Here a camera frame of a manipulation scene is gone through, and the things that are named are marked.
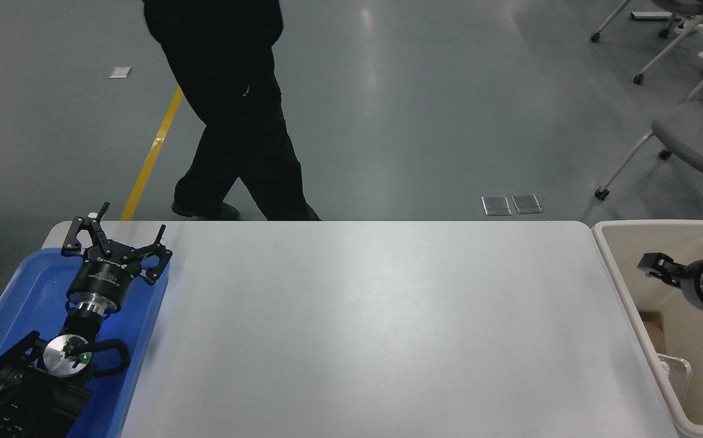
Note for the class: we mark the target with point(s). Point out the blue plastic tray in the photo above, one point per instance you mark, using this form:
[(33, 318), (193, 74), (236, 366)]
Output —
[(23, 286)]

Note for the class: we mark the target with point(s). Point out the metal floor plate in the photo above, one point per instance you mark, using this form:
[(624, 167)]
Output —
[(526, 203), (496, 205)]

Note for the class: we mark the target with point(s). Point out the white frame wheeled chair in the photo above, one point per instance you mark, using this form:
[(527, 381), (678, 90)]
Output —
[(686, 6)]

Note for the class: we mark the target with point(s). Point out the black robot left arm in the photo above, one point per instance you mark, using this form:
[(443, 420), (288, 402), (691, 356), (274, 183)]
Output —
[(17, 395)]

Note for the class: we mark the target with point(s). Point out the large pale plastic bin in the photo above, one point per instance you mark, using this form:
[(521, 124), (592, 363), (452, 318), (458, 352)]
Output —
[(649, 243)]

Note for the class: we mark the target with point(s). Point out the person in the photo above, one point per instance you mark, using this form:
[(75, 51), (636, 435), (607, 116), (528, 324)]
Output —
[(230, 103)]

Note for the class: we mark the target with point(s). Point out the grey seat wheeled chair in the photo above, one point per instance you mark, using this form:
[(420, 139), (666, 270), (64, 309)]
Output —
[(698, 131)]

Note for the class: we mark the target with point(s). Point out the brown cardboard piece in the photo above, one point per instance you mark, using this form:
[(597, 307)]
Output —
[(649, 331)]

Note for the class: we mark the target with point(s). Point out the foil tray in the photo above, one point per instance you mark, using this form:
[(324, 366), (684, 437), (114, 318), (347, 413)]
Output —
[(675, 377)]

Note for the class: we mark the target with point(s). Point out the white paper scrap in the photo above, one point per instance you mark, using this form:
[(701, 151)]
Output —
[(120, 72)]

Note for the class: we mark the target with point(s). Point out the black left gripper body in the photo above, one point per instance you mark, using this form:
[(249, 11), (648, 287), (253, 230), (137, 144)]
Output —
[(103, 275)]

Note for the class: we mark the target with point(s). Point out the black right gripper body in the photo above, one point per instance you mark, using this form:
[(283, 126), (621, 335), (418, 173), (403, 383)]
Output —
[(691, 281)]

